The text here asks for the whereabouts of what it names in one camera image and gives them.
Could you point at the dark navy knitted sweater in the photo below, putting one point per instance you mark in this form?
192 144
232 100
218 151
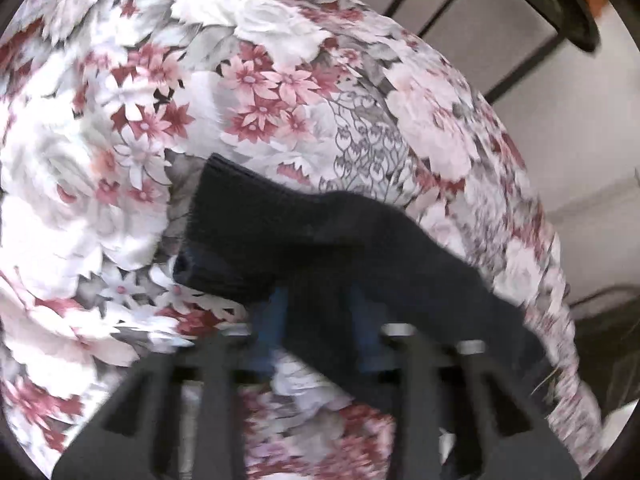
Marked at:
300 240

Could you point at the black round object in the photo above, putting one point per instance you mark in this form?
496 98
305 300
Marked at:
575 20

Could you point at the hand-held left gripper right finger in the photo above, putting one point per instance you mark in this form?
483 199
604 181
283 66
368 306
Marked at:
367 340

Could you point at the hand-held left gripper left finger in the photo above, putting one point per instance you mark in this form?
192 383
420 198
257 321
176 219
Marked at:
265 335

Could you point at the floral bedsheet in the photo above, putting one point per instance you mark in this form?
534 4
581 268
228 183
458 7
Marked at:
75 210

